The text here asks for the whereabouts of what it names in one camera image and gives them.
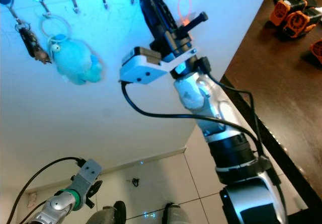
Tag orange black tool battery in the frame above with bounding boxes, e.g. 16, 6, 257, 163
270, 0, 307, 26
283, 8, 322, 38

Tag red object on table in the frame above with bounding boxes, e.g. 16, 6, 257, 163
310, 40, 322, 63

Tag orange loop keychain green key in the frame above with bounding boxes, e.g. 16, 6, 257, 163
178, 0, 195, 26

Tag blue plush keychain with ring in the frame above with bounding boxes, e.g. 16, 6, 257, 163
40, 14, 104, 86

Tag grey left robot leg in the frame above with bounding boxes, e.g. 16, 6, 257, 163
86, 200, 126, 224

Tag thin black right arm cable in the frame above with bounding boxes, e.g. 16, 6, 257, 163
206, 73, 258, 149

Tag grey robot leg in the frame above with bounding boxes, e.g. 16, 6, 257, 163
162, 203, 197, 224
86, 200, 126, 224

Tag dark brown table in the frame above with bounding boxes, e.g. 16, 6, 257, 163
221, 0, 322, 209

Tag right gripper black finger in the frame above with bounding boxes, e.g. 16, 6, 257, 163
139, 0, 170, 39
147, 0, 181, 34

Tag black key bunch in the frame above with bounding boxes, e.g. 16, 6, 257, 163
16, 20, 51, 64

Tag grey right robot leg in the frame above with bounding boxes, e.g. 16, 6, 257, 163
162, 203, 197, 224

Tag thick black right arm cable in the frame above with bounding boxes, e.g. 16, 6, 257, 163
120, 80, 268, 155

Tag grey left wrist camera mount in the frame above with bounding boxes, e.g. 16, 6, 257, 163
70, 159, 102, 207

